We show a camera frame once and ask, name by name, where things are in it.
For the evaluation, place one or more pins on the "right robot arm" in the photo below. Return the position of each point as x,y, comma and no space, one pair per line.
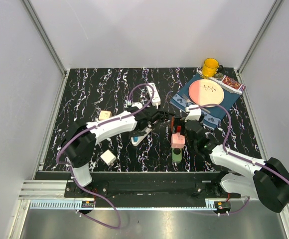
265,180

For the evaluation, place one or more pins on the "pink cube socket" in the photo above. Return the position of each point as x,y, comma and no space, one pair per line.
177,141

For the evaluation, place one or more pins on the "pink cream plate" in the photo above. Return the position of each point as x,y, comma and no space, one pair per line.
204,92

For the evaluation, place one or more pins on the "white cube charger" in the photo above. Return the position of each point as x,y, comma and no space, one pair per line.
108,157

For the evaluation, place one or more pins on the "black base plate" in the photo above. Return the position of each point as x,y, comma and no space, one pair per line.
143,190

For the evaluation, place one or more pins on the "green power strip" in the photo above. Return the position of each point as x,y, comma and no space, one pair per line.
176,155

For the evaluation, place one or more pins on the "red cube socket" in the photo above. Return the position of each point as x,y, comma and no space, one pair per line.
176,125

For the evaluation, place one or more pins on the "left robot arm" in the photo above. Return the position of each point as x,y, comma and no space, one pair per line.
80,142

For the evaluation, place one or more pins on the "white triangular power strip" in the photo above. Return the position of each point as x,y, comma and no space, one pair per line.
140,136

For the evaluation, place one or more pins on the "yellow mug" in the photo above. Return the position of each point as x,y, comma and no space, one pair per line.
211,67

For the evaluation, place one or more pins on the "silver fork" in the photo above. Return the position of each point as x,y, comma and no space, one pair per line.
190,101

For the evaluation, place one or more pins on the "blue placemat cloth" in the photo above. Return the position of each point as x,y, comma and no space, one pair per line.
212,119

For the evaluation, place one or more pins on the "white rectangular power strip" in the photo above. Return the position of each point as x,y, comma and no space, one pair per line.
153,93

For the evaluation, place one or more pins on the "beige cube socket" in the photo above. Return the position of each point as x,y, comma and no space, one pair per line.
105,115

